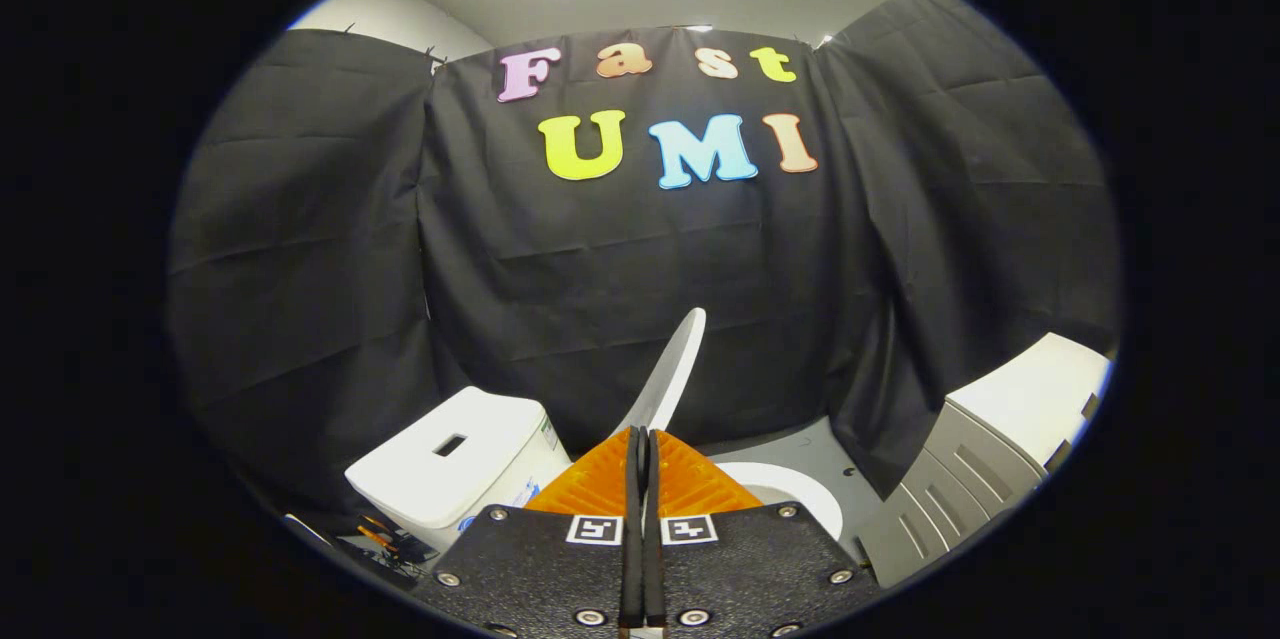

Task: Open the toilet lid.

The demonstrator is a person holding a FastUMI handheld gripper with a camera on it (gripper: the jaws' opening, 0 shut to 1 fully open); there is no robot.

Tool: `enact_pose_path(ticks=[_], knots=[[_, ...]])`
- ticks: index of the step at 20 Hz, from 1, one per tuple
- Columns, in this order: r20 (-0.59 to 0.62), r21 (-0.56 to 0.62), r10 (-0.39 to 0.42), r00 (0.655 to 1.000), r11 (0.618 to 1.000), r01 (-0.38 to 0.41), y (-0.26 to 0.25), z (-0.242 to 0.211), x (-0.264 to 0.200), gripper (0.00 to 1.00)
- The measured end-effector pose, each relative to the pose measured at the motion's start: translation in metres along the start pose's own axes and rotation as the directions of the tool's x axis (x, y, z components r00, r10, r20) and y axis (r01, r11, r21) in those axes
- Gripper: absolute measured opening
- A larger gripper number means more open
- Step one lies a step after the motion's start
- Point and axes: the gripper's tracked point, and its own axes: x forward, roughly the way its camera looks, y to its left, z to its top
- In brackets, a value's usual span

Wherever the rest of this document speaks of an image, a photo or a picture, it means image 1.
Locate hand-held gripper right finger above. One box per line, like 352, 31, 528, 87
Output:
645, 429, 886, 638

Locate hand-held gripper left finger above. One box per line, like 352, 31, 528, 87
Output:
410, 427, 647, 638

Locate white toilet lid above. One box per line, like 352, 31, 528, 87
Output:
610, 307, 708, 440

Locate white toilet bowl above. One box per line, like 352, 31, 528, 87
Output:
714, 461, 845, 541

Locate white toilet tank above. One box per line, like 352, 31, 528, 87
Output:
345, 386, 574, 556

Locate black and orange tools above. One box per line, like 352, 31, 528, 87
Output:
285, 513, 442, 591

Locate grey ribbed cabinet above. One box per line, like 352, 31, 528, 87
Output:
858, 332, 1114, 588

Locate black backdrop cloth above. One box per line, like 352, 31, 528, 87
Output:
168, 0, 1119, 522

